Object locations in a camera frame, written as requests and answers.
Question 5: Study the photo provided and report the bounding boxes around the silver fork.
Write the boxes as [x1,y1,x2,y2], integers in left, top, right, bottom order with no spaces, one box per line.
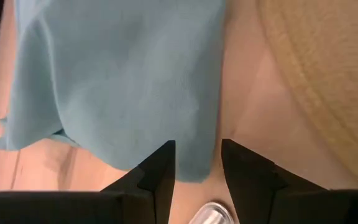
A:
[187,201,235,224]

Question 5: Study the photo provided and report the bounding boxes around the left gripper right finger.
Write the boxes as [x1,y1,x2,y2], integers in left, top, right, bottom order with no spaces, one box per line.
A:
[221,138,328,224]

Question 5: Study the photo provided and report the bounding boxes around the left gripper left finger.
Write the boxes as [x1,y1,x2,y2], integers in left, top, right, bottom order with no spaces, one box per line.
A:
[99,139,177,224]

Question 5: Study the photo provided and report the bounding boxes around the round woven straw placemat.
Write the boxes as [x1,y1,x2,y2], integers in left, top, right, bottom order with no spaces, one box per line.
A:
[255,0,358,190]

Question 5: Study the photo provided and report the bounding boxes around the teal cloth napkin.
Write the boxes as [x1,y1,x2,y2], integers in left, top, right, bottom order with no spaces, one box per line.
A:
[0,0,227,184]

